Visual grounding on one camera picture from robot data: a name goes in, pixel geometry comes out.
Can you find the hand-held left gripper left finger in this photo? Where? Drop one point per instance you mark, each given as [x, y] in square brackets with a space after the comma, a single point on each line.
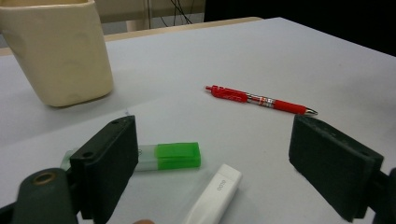
[106, 165]

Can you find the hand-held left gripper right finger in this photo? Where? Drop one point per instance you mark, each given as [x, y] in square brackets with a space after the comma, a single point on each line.
[336, 165]

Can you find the green highlighter marker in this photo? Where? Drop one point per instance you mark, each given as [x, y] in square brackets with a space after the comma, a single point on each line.
[177, 155]

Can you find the white plastic stick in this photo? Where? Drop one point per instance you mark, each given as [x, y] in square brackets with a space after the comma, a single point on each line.
[214, 196]

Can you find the cream square cup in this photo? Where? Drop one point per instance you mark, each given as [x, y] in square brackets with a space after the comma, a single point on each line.
[62, 53]

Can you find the red ballpoint pen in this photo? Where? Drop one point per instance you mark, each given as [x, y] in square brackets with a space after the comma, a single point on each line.
[230, 94]

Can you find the light wooden bench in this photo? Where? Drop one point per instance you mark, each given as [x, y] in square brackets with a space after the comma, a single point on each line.
[124, 9]

